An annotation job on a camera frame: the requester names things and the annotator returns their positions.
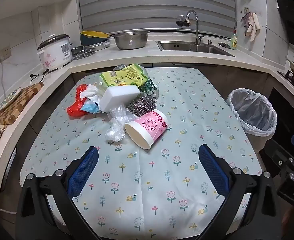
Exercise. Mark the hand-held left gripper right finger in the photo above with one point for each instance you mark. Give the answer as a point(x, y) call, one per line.
point(213, 170)

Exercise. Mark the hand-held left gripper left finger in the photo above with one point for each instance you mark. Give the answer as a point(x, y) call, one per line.
point(83, 172)

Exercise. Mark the bin with white liner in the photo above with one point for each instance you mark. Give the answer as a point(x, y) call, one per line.
point(252, 115)

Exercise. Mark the clear plastic bag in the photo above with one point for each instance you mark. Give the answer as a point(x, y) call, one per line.
point(117, 127)

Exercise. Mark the red plastic bag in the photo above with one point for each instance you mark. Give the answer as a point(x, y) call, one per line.
point(75, 107)

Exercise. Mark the light blue wrapper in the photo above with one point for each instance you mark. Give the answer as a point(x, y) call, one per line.
point(90, 107)

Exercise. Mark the pink floral paper cup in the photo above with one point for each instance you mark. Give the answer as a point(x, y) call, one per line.
point(149, 125)

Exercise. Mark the white sponge block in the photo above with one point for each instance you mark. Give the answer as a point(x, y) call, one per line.
point(119, 97)

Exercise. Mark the steel wool scrubber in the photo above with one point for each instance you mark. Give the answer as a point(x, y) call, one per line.
point(142, 105)

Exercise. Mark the dark green packet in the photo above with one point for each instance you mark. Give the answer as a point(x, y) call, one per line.
point(149, 87)

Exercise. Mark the green yellow snack bag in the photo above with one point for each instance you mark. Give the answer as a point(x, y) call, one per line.
point(124, 76)

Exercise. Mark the clear plastic wrapper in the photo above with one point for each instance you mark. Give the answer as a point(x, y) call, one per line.
point(119, 68)

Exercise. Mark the black built-in oven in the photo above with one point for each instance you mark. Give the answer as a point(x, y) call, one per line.
point(292, 115)

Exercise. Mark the floral tablecloth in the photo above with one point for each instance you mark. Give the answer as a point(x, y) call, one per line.
point(149, 180)

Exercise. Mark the gas stove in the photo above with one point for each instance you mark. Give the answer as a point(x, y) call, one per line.
point(290, 79)

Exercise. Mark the grey kitchen cabinet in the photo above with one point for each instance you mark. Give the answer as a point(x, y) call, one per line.
point(249, 80)

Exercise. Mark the wooden cutting board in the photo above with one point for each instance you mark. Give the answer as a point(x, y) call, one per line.
point(24, 100)

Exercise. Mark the patterned plate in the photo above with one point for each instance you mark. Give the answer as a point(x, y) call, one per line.
point(10, 98)

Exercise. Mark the green dish soap bottle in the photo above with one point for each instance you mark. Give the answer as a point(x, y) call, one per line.
point(234, 41)

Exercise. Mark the white rice cooker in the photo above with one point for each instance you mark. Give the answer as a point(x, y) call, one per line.
point(55, 52)

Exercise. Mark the dark scouring pad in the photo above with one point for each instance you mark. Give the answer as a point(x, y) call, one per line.
point(224, 45)

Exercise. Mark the stainless steel sink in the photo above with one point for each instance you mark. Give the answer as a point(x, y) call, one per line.
point(192, 47)

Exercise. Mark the metal tray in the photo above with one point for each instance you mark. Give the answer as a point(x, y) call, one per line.
point(102, 46)

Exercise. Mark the hanging beige cloth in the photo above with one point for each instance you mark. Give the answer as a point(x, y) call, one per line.
point(252, 25)

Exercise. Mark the yellow blue bowl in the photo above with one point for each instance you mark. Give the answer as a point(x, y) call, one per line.
point(93, 37)

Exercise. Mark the steel colander bowl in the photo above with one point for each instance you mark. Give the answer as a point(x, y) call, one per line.
point(130, 40)

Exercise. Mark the chrome faucet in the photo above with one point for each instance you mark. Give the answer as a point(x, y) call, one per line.
point(197, 27)

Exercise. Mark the grey window blind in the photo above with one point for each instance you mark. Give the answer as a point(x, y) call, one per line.
point(149, 5)

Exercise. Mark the small wall socket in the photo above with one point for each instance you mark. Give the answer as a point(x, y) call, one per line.
point(246, 10)

